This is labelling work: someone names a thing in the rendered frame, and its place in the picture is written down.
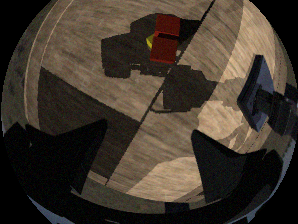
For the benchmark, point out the olive yellow cube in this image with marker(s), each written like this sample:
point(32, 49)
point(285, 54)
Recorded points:
point(149, 41)

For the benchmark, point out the red cube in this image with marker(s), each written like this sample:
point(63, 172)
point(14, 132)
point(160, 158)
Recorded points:
point(163, 50)
point(167, 27)

